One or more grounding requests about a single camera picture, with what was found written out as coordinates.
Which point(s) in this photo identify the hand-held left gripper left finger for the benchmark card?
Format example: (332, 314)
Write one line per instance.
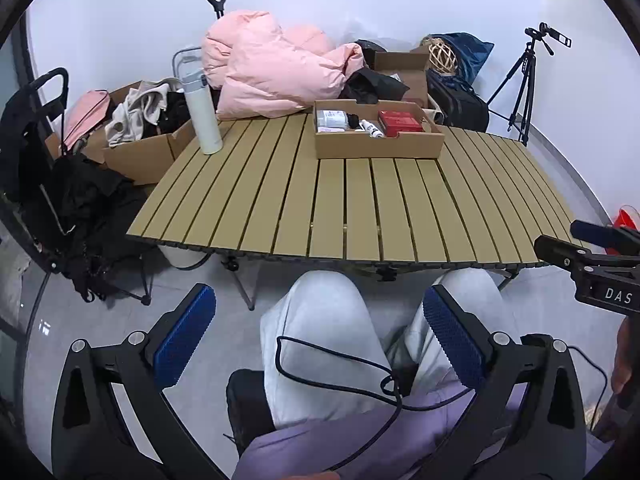
(185, 332)

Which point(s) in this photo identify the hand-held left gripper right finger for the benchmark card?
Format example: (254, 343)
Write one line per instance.
(452, 335)

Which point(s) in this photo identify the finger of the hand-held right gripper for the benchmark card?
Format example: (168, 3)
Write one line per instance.
(565, 255)
(600, 235)

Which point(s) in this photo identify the shallow cardboard tray box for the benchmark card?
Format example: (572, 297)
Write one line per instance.
(380, 147)

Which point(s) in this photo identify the red box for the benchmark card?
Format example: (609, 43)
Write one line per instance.
(397, 121)

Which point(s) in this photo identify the small black object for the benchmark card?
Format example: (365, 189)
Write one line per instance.
(353, 121)

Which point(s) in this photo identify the person's right hand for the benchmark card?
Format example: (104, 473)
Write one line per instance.
(627, 360)

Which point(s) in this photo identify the red bucket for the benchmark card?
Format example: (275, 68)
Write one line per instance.
(629, 220)

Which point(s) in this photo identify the person's right leg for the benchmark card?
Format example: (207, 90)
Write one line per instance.
(480, 300)

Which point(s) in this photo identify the person's leg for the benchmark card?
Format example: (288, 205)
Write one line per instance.
(320, 335)
(480, 300)

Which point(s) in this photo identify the black stool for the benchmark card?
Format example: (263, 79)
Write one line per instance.
(245, 400)

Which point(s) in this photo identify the person's left leg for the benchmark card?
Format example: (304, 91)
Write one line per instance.
(320, 335)

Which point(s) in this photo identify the person's purple top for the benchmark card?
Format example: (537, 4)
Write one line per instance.
(350, 440)

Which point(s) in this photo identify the slatted folding table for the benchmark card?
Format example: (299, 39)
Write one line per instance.
(350, 210)

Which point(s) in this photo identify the black folding cart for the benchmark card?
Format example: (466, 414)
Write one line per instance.
(90, 195)

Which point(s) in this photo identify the large cardboard box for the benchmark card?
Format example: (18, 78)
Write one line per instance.
(145, 160)

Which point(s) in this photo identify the black backpack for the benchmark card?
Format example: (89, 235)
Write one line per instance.
(460, 105)

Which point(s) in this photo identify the white insulated bottle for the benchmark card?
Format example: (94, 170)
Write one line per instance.
(202, 120)

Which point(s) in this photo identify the small white tube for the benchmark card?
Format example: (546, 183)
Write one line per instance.
(372, 129)

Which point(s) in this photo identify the black garment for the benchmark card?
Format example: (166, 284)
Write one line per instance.
(172, 110)

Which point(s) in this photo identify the beige clothes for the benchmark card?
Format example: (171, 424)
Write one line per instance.
(132, 115)

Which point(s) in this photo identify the blue bag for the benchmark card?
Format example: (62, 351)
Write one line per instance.
(470, 50)

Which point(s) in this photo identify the woven rattan ball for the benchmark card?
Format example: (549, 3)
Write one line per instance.
(442, 57)

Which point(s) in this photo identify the pink wipes pack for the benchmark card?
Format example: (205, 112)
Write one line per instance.
(330, 130)

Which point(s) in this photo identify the pink bag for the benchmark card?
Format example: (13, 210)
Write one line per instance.
(85, 115)

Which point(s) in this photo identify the white packet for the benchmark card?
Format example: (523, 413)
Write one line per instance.
(396, 78)

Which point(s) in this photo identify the clear white wipes pack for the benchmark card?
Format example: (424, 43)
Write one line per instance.
(334, 119)

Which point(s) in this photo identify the tall cardboard box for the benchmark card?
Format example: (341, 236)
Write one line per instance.
(400, 62)

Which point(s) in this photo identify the black cloth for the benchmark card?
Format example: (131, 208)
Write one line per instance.
(370, 85)

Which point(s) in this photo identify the pink down jacket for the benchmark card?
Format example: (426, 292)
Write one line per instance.
(270, 70)

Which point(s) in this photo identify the black camera tripod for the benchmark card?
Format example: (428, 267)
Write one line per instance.
(530, 52)

